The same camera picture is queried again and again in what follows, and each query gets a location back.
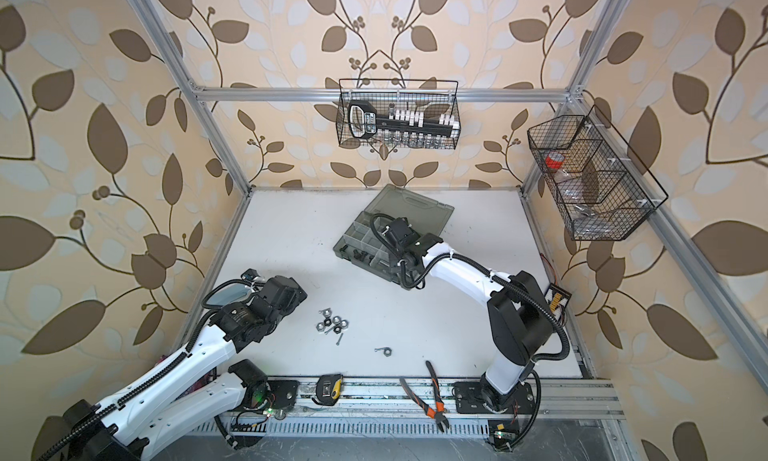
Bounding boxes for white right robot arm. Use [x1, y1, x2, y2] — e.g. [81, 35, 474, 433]
[369, 213, 571, 413]

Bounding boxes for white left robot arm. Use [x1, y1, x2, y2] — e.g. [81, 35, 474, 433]
[32, 269, 307, 460]

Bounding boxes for pile of silver nuts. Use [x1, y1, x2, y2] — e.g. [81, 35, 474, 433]
[315, 308, 349, 344]

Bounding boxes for grey plastic organizer box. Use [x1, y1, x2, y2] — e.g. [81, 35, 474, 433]
[334, 184, 454, 289]

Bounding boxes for yellow black tape measure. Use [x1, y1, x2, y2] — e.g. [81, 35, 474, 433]
[313, 373, 343, 407]

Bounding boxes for yellow black multimeter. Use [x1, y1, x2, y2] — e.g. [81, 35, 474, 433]
[544, 283, 572, 327]

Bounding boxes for red capped bottle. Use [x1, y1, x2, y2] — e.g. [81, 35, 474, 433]
[544, 151, 566, 173]

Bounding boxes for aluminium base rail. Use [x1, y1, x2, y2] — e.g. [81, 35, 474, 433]
[221, 376, 625, 439]

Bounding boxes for socket set on rail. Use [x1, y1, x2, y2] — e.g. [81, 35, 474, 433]
[346, 100, 461, 140]

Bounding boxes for black wire basket back wall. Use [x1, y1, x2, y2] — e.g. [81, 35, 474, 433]
[335, 77, 462, 150]

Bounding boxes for black wire basket wall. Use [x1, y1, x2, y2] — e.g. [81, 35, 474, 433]
[335, 77, 462, 150]
[527, 106, 668, 241]

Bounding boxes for orange handled pliers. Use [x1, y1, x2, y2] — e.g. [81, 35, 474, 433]
[399, 360, 451, 433]

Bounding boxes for black wire basket right wall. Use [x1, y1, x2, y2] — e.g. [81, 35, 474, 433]
[527, 106, 668, 241]

